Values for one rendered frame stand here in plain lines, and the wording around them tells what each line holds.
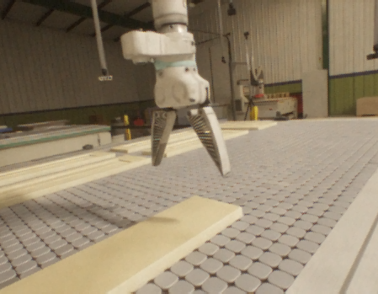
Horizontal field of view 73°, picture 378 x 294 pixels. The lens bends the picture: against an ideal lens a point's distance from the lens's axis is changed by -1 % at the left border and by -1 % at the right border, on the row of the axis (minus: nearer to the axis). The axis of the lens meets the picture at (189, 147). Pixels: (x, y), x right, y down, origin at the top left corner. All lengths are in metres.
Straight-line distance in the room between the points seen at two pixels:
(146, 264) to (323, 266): 0.24
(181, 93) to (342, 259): 0.33
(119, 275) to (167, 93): 0.28
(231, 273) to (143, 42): 0.35
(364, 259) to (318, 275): 0.07
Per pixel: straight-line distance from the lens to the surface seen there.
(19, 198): 0.88
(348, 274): 0.40
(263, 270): 0.39
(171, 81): 0.44
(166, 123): 0.48
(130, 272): 0.38
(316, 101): 9.39
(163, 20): 0.46
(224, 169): 0.41
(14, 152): 4.07
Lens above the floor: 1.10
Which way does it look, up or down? 10 degrees down
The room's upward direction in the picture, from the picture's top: 6 degrees counter-clockwise
